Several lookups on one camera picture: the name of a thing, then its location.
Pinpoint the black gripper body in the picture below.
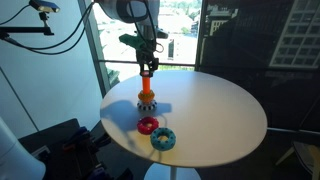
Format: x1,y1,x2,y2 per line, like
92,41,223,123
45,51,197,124
135,39,160,69

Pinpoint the blue clamp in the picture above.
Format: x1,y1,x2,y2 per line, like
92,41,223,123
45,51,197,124
87,165,108,180
63,125,92,148

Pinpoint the black equipment case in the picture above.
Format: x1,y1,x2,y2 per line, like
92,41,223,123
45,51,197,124
18,117,111,180

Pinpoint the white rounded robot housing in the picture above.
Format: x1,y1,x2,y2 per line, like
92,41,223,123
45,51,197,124
0,116,47,180

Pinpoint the white chair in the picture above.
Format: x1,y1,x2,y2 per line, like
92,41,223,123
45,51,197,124
275,139,320,180

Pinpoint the orange ring holder post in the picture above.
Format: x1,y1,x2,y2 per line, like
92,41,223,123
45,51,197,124
141,71,152,95

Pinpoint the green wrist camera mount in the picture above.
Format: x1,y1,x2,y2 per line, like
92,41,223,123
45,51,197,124
118,33,148,51

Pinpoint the horizontal window rail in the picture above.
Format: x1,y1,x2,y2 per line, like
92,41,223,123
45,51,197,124
98,59,196,67

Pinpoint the orange toy ring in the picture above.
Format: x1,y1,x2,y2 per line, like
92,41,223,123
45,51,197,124
137,89,156,103

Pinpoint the black and white striped ring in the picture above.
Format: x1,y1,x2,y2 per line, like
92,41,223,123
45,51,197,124
136,99,158,112

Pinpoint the grey window frame post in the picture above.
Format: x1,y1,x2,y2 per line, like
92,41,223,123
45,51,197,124
77,0,112,98

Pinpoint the red ribbed toy ring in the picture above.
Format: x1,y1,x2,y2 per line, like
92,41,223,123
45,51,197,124
136,115,160,136

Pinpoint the blue black-dotted toy ring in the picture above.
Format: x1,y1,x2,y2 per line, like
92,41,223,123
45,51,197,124
149,126,177,150

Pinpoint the black cable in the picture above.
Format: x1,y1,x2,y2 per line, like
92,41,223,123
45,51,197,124
0,6,96,56
0,2,96,52

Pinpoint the white table pedestal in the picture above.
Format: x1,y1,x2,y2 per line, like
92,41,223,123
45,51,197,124
143,162,202,180

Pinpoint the camera on stand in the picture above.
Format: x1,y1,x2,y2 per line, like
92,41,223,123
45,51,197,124
28,0,61,14

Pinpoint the black camera stand bar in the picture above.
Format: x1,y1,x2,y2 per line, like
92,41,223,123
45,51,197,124
0,11,55,37

